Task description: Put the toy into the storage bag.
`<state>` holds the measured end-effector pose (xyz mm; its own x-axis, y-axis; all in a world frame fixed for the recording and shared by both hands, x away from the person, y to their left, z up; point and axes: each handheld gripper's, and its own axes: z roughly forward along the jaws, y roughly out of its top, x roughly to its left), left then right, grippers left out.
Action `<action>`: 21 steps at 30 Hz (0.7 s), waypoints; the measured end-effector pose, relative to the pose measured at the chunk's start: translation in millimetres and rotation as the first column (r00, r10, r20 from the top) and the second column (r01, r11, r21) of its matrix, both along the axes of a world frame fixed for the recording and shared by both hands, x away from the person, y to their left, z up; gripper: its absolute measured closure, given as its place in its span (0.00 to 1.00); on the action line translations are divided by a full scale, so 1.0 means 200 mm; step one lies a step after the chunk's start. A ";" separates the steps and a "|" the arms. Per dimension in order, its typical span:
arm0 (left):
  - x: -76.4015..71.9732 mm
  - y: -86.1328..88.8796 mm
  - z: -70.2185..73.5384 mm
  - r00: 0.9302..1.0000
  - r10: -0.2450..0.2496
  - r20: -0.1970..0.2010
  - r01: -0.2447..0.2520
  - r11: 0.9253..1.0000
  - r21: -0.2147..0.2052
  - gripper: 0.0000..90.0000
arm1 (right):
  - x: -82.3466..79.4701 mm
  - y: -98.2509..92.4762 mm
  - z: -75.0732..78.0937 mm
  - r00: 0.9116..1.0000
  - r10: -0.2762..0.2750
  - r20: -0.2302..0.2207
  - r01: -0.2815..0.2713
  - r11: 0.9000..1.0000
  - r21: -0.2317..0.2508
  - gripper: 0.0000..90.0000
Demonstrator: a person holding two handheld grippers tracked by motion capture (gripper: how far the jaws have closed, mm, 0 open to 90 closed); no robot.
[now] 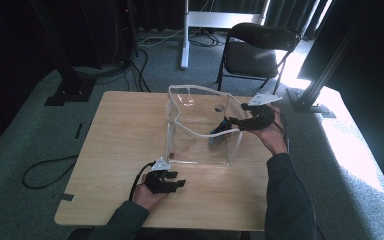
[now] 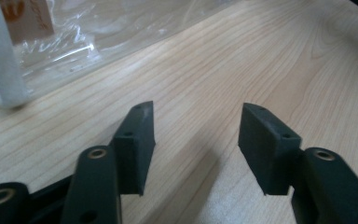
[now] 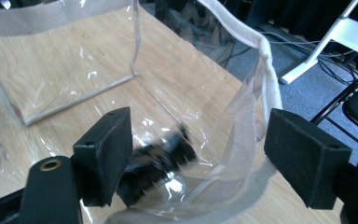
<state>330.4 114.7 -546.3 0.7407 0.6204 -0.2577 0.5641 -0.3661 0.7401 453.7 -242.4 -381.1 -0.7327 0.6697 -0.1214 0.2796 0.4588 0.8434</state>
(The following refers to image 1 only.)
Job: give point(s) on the person's left hand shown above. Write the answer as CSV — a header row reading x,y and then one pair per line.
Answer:
x,y
146,196

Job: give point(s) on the clear plastic bag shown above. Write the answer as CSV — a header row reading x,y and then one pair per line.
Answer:
x,y
196,133

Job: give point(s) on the white desk frame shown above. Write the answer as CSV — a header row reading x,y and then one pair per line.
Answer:
x,y
185,40

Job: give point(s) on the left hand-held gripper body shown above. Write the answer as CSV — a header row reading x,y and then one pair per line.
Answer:
x,y
158,181

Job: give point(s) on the black metal stand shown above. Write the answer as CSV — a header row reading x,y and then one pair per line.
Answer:
x,y
316,83
68,76

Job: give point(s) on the blue toy car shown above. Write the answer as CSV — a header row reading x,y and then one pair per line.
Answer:
x,y
220,133

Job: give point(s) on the person's right hand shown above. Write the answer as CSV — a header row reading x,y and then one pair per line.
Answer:
x,y
273,136

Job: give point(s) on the grey tape piece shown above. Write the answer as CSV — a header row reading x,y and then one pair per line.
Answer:
x,y
67,197

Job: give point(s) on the dark curtain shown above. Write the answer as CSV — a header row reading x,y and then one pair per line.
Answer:
x,y
290,13

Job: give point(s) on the black folding chair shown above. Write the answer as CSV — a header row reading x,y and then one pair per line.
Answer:
x,y
253,56

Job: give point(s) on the black floor strip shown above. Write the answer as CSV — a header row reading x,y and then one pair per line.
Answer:
x,y
78,131

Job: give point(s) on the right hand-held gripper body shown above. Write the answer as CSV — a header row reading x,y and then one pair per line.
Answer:
x,y
260,116

